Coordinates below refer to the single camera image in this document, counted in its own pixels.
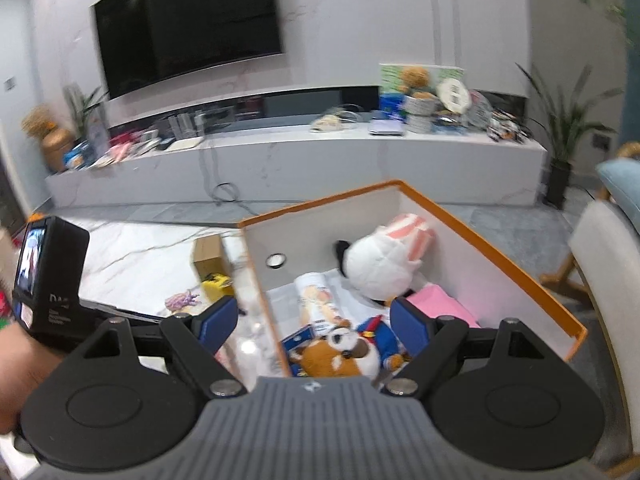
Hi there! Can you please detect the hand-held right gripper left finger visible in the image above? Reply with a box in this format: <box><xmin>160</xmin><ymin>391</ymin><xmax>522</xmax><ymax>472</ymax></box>
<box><xmin>84</xmin><ymin>295</ymin><xmax>249</xmax><ymax>399</ymax></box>

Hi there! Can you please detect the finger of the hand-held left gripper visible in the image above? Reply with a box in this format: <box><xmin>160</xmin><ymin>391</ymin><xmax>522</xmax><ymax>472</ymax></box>
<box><xmin>80</xmin><ymin>298</ymin><xmax>171</xmax><ymax>325</ymax></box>

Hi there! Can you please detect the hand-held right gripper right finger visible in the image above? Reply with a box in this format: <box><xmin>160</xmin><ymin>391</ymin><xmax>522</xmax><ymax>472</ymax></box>
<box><xmin>382</xmin><ymin>296</ymin><xmax>549</xmax><ymax>397</ymax></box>

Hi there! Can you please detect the pink foam pad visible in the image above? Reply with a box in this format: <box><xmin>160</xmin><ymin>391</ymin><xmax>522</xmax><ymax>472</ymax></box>
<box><xmin>405</xmin><ymin>282</ymin><xmax>481</xmax><ymax>329</ymax></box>

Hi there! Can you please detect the black and white cow plush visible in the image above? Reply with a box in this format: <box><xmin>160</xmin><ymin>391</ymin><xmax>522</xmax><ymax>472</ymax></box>
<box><xmin>333</xmin><ymin>213</ymin><xmax>436</xmax><ymax>307</ymax></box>

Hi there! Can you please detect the brown plush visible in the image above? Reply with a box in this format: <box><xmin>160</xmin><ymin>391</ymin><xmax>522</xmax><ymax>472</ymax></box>
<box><xmin>289</xmin><ymin>314</ymin><xmax>407</xmax><ymax>379</ymax></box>

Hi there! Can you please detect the small blue packet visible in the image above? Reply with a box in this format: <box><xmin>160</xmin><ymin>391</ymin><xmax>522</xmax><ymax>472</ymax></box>
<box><xmin>279</xmin><ymin>324</ymin><xmax>316</xmax><ymax>377</ymax></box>

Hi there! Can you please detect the white peach printed cup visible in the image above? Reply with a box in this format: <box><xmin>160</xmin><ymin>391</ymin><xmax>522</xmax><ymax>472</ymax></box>
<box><xmin>293</xmin><ymin>272</ymin><xmax>351</xmax><ymax>334</ymax></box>

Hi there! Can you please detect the orange cardboard box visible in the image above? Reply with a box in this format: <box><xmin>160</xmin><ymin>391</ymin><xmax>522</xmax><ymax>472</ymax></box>
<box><xmin>237</xmin><ymin>178</ymin><xmax>589</xmax><ymax>379</ymax></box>

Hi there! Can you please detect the person's left hand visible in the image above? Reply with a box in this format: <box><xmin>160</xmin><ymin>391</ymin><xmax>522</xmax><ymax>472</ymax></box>
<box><xmin>0</xmin><ymin>327</ymin><xmax>76</xmax><ymax>435</ymax></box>

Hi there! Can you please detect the yellow toy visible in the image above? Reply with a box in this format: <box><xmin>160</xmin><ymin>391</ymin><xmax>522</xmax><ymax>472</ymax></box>
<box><xmin>201</xmin><ymin>273</ymin><xmax>236</xmax><ymax>297</ymax></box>

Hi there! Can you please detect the pink crocheted toy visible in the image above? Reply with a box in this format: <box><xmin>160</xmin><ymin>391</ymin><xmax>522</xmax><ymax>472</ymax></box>
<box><xmin>164</xmin><ymin>289</ymin><xmax>202</xmax><ymax>311</ymax></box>

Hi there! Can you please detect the small brown cardboard box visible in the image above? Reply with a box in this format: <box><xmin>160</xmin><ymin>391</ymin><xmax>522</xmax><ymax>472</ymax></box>
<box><xmin>192</xmin><ymin>233</ymin><xmax>234</xmax><ymax>281</ymax></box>

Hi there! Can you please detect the white marble tv cabinet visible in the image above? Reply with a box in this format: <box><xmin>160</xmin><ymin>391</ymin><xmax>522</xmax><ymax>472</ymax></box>
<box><xmin>44</xmin><ymin>119</ymin><xmax>549</xmax><ymax>209</ymax></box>

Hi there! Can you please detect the white router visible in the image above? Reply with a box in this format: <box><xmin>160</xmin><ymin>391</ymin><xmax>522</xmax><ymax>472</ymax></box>
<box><xmin>166</xmin><ymin>112</ymin><xmax>206</xmax><ymax>151</ymax></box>

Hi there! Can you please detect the white flat device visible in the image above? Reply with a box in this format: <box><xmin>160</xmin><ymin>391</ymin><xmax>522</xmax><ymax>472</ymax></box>
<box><xmin>368</xmin><ymin>118</ymin><xmax>406</xmax><ymax>136</ymax></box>

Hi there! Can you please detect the wooden chair with white cushion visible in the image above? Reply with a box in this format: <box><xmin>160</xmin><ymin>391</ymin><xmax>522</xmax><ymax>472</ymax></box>
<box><xmin>539</xmin><ymin>142</ymin><xmax>640</xmax><ymax>479</ymax></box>

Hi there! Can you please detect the checkered toy car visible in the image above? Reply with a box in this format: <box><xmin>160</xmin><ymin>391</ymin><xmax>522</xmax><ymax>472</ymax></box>
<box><xmin>487</xmin><ymin>112</ymin><xmax>531</xmax><ymax>144</ymax></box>

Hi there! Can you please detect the patterned round hand fan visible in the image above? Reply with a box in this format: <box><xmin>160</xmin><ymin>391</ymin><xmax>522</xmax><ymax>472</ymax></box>
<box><xmin>467</xmin><ymin>89</ymin><xmax>496</xmax><ymax>128</ymax></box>

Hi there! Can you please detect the white round hand fan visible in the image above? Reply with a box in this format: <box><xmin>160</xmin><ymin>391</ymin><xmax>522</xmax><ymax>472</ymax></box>
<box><xmin>435</xmin><ymin>77</ymin><xmax>471</xmax><ymax>114</ymax></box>

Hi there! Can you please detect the tall potted plant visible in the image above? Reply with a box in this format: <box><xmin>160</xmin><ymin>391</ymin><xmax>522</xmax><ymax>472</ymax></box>
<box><xmin>514</xmin><ymin>59</ymin><xmax>626</xmax><ymax>211</ymax></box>

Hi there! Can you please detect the brown teddy bear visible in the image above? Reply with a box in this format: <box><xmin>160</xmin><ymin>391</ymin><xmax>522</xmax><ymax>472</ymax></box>
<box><xmin>399</xmin><ymin>65</ymin><xmax>431</xmax><ymax>96</ymax></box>

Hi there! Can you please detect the painted canvas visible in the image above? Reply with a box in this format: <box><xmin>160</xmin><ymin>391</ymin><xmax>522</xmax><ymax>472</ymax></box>
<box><xmin>378</xmin><ymin>62</ymin><xmax>464</xmax><ymax>112</ymax></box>

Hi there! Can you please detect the light blue pillow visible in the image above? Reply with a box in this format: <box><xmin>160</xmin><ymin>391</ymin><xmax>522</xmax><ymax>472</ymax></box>
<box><xmin>597</xmin><ymin>158</ymin><xmax>640</xmax><ymax>202</ymax></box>

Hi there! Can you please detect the black television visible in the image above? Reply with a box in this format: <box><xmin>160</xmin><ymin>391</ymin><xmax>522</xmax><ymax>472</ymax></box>
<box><xmin>89</xmin><ymin>0</ymin><xmax>286</xmax><ymax>101</ymax></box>

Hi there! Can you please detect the black cable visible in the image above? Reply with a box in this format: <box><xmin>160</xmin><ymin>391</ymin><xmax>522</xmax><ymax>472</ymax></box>
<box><xmin>199</xmin><ymin>144</ymin><xmax>242</xmax><ymax>204</ymax></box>

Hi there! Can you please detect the leafy plant by frame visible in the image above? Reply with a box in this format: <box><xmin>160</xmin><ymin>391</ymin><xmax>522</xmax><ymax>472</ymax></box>
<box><xmin>64</xmin><ymin>84</ymin><xmax>109</xmax><ymax>142</ymax></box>

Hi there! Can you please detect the white power strip with cables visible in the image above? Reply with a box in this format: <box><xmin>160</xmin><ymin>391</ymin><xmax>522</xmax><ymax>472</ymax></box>
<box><xmin>310</xmin><ymin>104</ymin><xmax>361</xmax><ymax>134</ymax></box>

